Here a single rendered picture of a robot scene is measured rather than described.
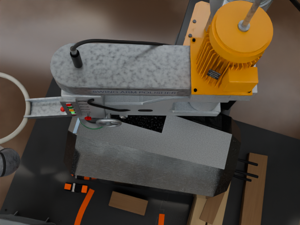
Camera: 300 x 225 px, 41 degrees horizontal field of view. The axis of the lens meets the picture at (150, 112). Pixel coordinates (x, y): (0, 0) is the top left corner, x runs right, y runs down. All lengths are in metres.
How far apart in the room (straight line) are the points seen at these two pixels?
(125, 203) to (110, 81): 1.63
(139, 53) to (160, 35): 1.95
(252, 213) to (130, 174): 1.19
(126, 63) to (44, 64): 1.98
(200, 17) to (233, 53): 1.58
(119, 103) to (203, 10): 1.24
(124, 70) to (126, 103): 0.32
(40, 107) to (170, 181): 0.99
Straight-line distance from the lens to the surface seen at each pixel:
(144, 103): 2.12
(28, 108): 2.69
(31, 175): 3.54
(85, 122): 2.68
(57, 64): 1.91
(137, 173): 2.76
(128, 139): 2.66
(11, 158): 2.00
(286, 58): 4.01
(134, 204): 3.30
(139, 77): 1.85
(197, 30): 3.02
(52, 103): 2.65
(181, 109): 2.29
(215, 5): 2.48
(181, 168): 2.70
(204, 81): 1.83
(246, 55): 1.53
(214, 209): 3.29
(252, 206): 3.49
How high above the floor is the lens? 3.44
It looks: 74 degrees down
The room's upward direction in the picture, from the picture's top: 10 degrees clockwise
